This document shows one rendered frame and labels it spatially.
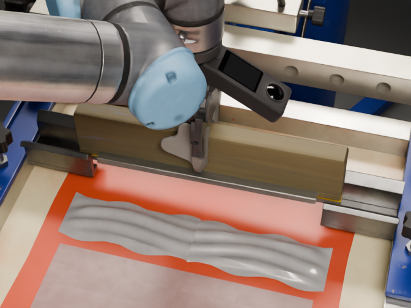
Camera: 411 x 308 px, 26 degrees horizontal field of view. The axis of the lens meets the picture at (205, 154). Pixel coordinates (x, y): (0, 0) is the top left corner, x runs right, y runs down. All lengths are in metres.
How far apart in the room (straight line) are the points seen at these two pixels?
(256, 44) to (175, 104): 0.53
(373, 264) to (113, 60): 0.53
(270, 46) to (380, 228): 0.33
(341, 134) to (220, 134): 0.24
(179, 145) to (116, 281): 0.19
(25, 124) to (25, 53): 0.55
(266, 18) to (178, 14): 0.39
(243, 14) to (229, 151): 0.29
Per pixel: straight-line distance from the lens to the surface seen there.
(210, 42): 0.99
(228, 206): 1.22
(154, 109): 0.80
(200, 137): 1.07
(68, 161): 1.23
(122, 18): 0.85
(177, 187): 1.24
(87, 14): 0.88
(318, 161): 1.10
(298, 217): 1.22
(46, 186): 1.26
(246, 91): 1.03
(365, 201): 1.20
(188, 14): 0.96
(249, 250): 1.17
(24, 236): 1.22
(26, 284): 1.17
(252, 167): 1.14
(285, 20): 1.33
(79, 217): 1.22
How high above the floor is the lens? 1.92
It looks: 49 degrees down
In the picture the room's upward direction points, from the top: straight up
